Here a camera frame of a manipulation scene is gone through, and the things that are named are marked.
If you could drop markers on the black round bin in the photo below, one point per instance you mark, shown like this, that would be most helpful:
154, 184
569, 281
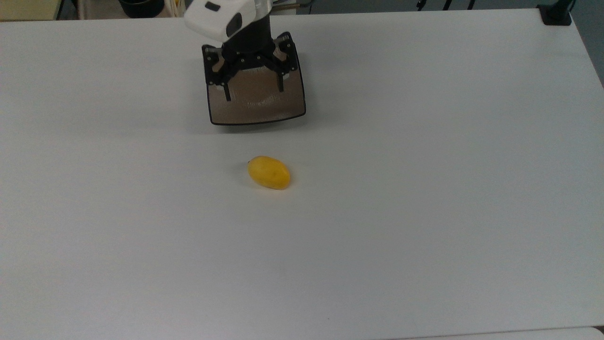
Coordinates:
141, 7

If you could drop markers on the brown square ceramic plate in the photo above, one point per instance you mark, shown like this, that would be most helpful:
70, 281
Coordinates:
257, 101

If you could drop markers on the black chair legs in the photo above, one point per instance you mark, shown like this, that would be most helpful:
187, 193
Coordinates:
446, 4

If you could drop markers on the yellow potato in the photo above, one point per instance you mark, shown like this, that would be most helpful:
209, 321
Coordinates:
269, 173

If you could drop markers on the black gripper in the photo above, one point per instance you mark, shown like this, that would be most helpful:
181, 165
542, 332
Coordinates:
250, 45

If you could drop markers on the yellow board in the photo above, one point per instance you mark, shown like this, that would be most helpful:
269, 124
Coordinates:
28, 9

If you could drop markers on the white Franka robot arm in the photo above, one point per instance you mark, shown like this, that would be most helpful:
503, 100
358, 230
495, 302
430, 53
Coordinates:
207, 19

